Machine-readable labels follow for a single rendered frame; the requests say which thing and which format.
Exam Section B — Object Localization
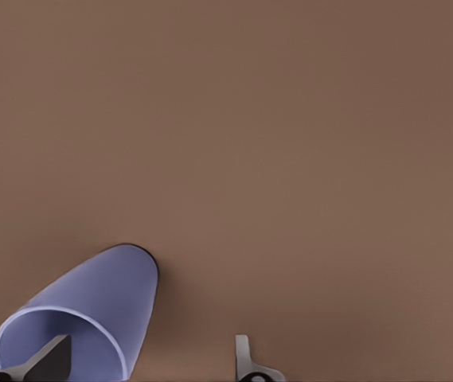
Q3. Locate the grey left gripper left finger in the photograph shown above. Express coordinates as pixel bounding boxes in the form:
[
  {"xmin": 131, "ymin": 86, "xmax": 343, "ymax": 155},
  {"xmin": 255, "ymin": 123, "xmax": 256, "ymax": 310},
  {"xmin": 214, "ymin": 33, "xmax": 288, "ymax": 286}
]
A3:
[{"xmin": 0, "ymin": 334, "xmax": 72, "ymax": 382}]

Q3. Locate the purple cup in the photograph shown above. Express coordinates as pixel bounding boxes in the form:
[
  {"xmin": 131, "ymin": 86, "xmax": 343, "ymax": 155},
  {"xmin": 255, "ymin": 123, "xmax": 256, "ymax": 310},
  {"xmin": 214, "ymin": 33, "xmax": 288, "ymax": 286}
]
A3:
[{"xmin": 0, "ymin": 243, "xmax": 159, "ymax": 381}]

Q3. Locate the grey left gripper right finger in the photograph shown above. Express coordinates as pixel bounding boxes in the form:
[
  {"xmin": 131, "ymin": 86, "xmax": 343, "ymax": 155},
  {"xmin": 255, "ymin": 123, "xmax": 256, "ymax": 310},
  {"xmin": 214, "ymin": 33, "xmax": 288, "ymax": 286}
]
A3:
[{"xmin": 235, "ymin": 334, "xmax": 285, "ymax": 382}]

